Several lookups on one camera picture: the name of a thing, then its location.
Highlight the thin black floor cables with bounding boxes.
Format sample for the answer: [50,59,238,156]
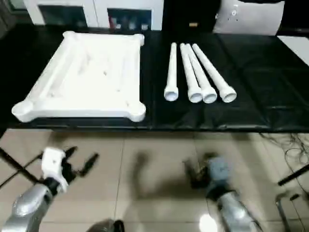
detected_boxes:
[259,132,309,170]

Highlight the white glass-door cabinet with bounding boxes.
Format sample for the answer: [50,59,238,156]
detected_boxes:
[26,0,165,31]

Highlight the black tall furniture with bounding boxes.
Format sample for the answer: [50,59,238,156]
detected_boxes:
[162,0,222,34]

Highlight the black work mat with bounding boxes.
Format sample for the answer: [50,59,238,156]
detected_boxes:
[0,23,309,133]

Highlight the grey printed cushion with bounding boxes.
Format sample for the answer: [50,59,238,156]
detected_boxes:
[212,0,286,36]

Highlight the white plastic table leg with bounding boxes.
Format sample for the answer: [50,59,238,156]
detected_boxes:
[163,42,180,102]
[192,43,238,102]
[180,43,203,103]
[184,43,217,104]

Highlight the white plastic table top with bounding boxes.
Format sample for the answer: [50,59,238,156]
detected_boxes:
[11,31,147,123]

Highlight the grey metal stand frame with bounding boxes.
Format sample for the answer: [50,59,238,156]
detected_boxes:
[275,192,300,232]

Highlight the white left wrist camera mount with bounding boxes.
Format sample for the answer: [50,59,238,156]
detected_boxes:
[41,147,69,193]

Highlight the white flat sheet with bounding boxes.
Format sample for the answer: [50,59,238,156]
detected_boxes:
[276,35,309,61]

